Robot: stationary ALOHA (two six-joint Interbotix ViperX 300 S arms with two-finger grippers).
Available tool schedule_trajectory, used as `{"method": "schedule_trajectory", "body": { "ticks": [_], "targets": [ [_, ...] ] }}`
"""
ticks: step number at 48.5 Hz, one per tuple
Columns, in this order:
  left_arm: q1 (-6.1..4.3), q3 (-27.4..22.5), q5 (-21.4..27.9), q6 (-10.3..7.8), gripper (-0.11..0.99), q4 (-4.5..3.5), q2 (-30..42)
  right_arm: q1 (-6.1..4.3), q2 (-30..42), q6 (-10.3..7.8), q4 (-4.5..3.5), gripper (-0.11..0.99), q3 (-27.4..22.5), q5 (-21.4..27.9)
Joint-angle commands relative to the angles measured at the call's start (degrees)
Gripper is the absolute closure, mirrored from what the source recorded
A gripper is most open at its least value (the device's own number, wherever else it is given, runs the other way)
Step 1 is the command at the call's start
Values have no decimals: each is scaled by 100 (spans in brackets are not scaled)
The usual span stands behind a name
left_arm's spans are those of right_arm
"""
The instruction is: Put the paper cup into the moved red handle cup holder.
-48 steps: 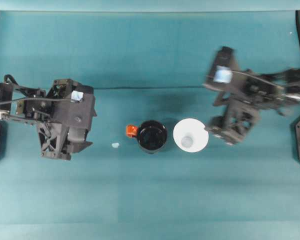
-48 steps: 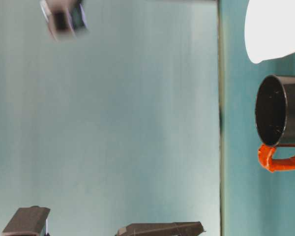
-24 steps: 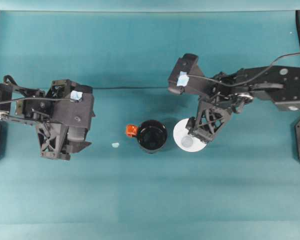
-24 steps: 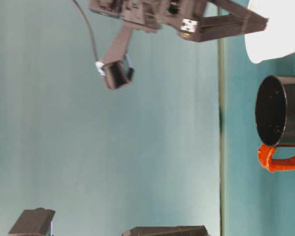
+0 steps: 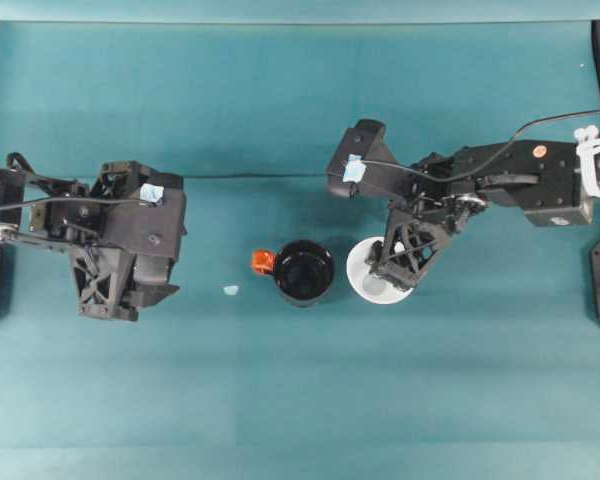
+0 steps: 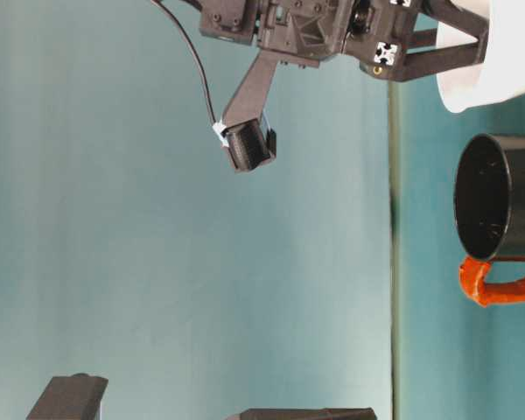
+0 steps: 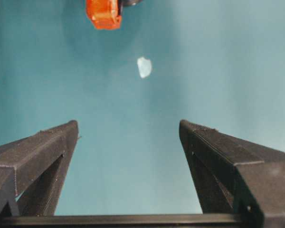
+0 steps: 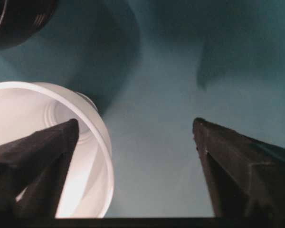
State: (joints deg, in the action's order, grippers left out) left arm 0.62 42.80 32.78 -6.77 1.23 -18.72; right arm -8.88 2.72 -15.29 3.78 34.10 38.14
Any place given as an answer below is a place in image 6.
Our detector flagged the white paper cup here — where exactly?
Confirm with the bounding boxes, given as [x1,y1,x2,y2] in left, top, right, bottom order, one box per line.
[435,0,525,116]

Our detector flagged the black cup holder red handle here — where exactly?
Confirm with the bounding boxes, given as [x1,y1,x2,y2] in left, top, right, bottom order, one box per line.
[452,133,525,310]

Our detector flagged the blue-green table cloth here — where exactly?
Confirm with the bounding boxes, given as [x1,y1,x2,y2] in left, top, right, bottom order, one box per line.
[388,0,525,420]

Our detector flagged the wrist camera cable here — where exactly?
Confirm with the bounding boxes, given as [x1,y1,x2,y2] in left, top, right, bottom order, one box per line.
[150,0,218,130]

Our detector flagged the wrist camera on bar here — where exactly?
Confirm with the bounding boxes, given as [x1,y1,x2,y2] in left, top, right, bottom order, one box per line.
[212,56,279,175]
[25,373,110,420]

